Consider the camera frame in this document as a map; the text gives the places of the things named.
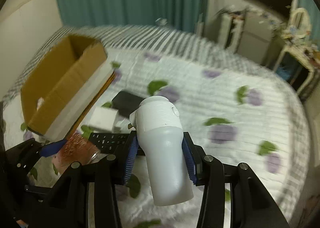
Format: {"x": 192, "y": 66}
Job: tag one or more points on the white suitcase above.
{"x": 230, "y": 30}

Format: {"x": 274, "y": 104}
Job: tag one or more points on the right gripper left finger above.
{"x": 105, "y": 175}

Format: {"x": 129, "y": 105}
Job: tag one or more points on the brown cardboard box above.
{"x": 65, "y": 84}

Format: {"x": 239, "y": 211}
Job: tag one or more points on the oval vanity mirror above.
{"x": 299, "y": 24}

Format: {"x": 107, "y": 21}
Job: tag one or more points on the green checkered bed cover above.
{"x": 158, "y": 41}

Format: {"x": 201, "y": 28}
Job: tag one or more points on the silver mini fridge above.
{"x": 256, "y": 36}

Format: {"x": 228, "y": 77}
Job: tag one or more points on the white red bottle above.
{"x": 77, "y": 148}

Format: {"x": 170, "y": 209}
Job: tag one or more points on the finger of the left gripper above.
{"x": 52, "y": 148}
{"x": 118, "y": 144}

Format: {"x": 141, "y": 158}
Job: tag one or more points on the white charger cube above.
{"x": 103, "y": 119}

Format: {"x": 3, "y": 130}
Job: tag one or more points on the white floral quilted mat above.
{"x": 236, "y": 117}

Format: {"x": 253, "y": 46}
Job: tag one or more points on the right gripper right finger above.
{"x": 251, "y": 203}

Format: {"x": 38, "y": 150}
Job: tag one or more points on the white dressing table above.
{"x": 295, "y": 46}

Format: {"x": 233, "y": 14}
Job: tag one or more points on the black power adapter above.
{"x": 126, "y": 103}

